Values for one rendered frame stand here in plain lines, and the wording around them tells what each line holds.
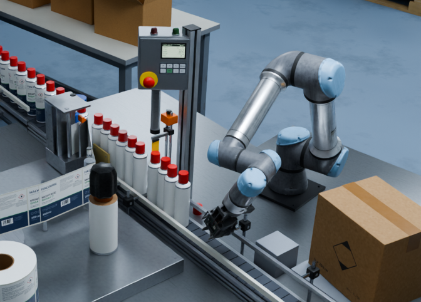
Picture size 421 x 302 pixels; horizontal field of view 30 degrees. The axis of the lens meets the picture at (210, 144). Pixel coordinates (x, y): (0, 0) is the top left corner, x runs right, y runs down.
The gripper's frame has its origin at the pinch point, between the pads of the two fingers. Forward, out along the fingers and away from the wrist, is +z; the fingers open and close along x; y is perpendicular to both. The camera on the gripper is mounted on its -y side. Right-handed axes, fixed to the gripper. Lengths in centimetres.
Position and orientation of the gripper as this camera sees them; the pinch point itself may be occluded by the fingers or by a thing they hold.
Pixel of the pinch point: (214, 233)
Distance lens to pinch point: 253.3
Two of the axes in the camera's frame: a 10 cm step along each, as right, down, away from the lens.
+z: -3.7, 5.6, 7.4
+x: 5.3, 7.8, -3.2
